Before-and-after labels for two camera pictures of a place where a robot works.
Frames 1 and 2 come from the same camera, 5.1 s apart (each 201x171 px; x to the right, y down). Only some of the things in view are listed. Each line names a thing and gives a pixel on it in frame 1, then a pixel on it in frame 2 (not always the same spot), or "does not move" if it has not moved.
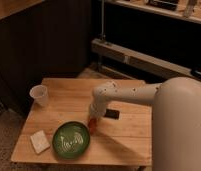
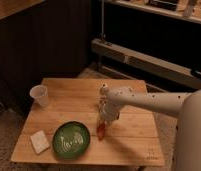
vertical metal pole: x=102 y=18 does not move
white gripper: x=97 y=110 → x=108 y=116
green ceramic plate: x=71 y=139 does not move
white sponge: x=40 y=141 does not move
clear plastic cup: x=40 y=94 does not move
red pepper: x=93 y=126 → x=101 y=129
